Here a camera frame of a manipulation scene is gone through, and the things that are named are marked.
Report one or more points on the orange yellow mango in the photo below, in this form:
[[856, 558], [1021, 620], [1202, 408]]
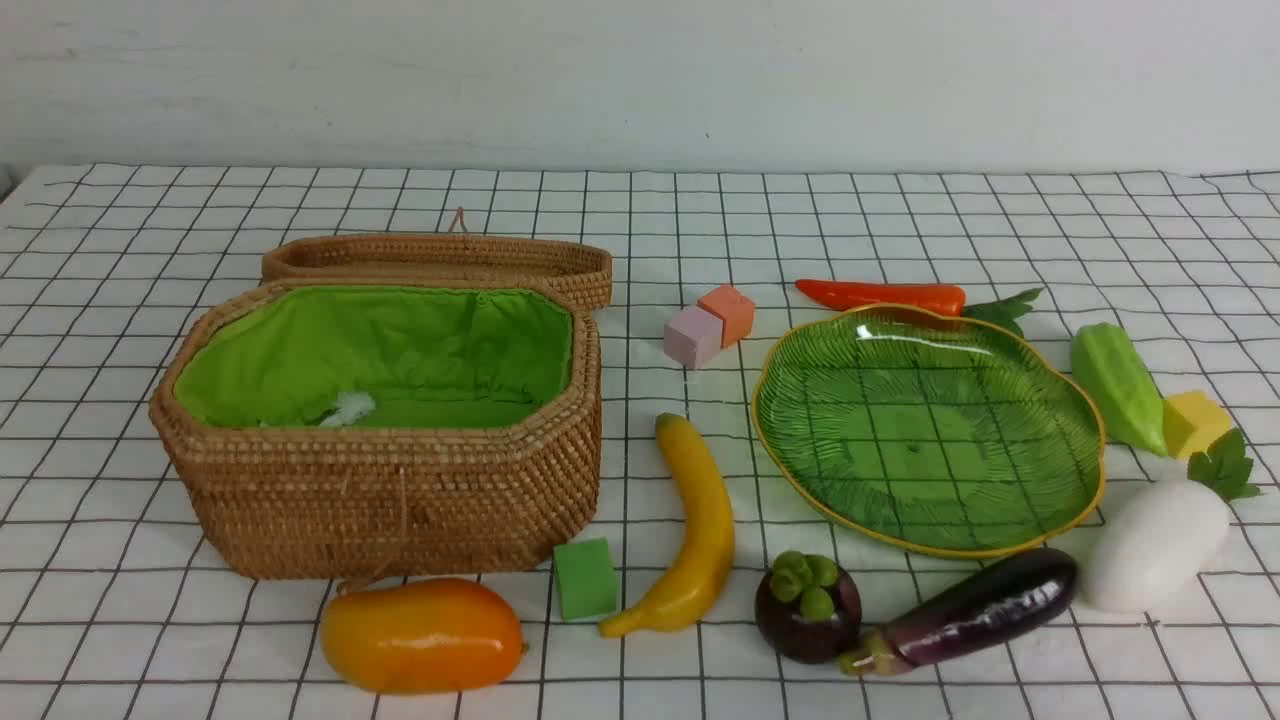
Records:
[[441, 635]]

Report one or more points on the light green bitter gourd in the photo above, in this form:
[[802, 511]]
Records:
[[1107, 365]]

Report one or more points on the purple eggplant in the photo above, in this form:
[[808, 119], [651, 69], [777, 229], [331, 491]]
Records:
[[1009, 598]]

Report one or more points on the green leaf-shaped glass plate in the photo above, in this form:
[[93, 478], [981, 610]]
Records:
[[938, 434]]

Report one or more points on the woven rattan basket lid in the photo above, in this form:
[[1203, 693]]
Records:
[[581, 273]]

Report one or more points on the green foam cube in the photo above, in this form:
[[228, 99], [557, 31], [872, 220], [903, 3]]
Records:
[[587, 583]]

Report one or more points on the white radish with leaves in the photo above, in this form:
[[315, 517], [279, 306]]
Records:
[[1163, 536]]

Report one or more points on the pink foam cube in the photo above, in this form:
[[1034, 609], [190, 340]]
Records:
[[693, 337]]

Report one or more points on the orange carrot with leaves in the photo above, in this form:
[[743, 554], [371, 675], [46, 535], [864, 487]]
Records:
[[943, 299]]

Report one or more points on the woven rattan basket green lining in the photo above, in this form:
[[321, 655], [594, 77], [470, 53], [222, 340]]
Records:
[[366, 429]]

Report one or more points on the dark purple mangosteen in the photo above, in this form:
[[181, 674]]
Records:
[[808, 608]]

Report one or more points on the yellow foam cube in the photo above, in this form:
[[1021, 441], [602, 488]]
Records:
[[1192, 422]]

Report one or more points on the yellow banana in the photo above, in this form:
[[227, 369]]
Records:
[[693, 583]]

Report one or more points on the orange foam cube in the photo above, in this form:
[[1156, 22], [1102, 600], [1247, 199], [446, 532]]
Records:
[[735, 310]]

